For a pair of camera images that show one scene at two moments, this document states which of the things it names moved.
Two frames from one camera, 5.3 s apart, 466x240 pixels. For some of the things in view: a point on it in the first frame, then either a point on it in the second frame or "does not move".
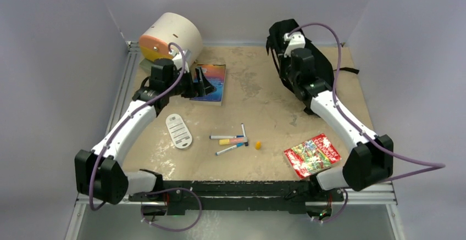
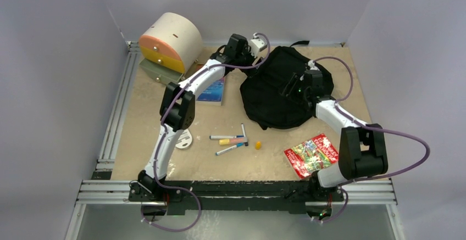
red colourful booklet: x=312 y=156 does not move
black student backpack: x=286 y=38 -> x=273 y=99
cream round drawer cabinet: x=171 y=28 does not move
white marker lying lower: x=239 y=145 does not move
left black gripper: x=202 y=87 -> x=247 y=51
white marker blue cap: x=214 y=137 does not move
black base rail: x=181 y=197 does not move
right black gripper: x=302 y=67 -> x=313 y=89
